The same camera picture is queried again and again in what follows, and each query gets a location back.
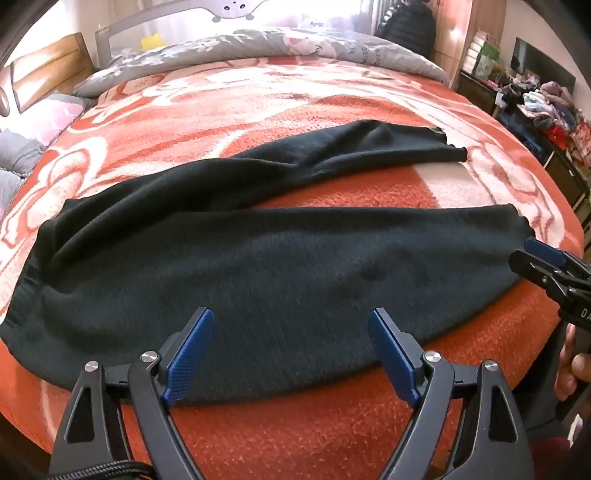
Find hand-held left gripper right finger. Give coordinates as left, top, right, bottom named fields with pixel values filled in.
left=367, top=308, right=536, bottom=480

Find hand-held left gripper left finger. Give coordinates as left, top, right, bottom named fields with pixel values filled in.
left=48, top=307, right=216, bottom=480

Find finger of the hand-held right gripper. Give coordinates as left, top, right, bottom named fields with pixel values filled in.
left=524, top=237, right=591, bottom=278
left=508, top=250, right=568, bottom=289

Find black pants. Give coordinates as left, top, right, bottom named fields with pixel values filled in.
left=0, top=119, right=533, bottom=409

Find person's right hand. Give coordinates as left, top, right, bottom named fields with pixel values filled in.
left=554, top=324, right=591, bottom=402

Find orange floral blanket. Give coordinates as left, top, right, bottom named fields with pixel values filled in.
left=0, top=55, right=586, bottom=480

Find dark cabinet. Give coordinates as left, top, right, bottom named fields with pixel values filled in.
left=455, top=69, right=591, bottom=209

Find pile of clothes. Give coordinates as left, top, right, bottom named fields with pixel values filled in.
left=501, top=76, right=588, bottom=136

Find black flat screen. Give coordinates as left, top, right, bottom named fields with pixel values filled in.
left=510, top=37, right=578, bottom=95

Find stack of green white boxes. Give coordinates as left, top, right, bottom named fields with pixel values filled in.
left=462, top=30, right=502, bottom=80

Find wooden wardrobe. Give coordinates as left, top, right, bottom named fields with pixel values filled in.
left=429, top=0, right=509, bottom=89

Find purple and grey quilted pillow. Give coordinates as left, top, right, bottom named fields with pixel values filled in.
left=18, top=93, right=93, bottom=145
left=0, top=129, right=48, bottom=217

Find black hanging jacket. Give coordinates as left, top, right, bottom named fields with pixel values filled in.
left=374, top=0, right=437, bottom=59

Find grey floral quilt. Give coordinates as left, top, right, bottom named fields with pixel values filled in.
left=71, top=28, right=451, bottom=100

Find wooden headboard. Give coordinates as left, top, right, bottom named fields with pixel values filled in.
left=0, top=32, right=96, bottom=117

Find black braided cable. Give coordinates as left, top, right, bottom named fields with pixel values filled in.
left=69, top=460, right=158, bottom=480

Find grey bed guard rail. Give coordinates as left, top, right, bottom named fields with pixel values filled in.
left=95, top=0, right=370, bottom=70

